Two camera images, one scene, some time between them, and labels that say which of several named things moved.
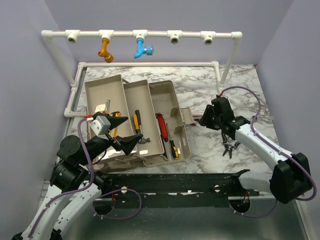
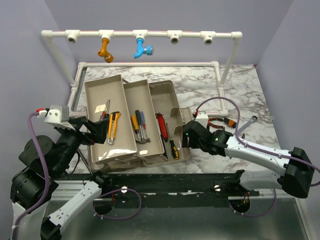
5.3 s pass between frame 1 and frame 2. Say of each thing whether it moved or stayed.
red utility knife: stayed
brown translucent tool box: stayed
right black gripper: moved
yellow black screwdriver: stayed
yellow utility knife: stayed
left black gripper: moved
